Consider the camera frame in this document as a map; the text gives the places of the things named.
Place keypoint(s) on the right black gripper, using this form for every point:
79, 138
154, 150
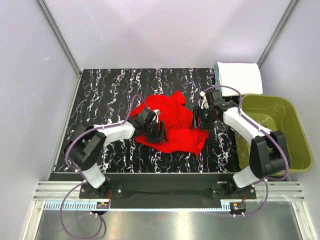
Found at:
197, 112

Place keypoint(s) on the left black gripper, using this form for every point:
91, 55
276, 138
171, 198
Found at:
159, 136

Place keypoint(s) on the red t-shirt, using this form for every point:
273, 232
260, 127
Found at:
177, 122

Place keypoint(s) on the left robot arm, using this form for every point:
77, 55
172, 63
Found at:
86, 144

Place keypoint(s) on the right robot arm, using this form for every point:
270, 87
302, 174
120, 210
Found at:
268, 149

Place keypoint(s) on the light blue folded t-shirt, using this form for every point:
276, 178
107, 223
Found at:
217, 81

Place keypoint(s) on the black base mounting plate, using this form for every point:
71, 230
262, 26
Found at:
218, 186

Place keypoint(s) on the white folded t-shirt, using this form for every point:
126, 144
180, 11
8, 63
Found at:
244, 77

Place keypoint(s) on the olive green plastic basket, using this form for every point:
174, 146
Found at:
278, 114

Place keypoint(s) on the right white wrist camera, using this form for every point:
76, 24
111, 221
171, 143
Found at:
211, 98

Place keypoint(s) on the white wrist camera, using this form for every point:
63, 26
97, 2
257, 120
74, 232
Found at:
151, 115
211, 98

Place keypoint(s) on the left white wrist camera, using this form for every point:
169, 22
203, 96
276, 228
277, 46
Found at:
151, 115

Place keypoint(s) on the aluminium frame rail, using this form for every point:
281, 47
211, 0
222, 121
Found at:
277, 190

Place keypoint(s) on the white slotted cable duct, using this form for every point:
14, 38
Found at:
116, 206

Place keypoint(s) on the left aluminium corner post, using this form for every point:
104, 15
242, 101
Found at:
44, 8

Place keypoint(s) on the aluminium corner post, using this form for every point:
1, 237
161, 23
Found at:
44, 8
288, 12

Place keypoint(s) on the right aluminium corner post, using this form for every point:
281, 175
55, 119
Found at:
288, 12

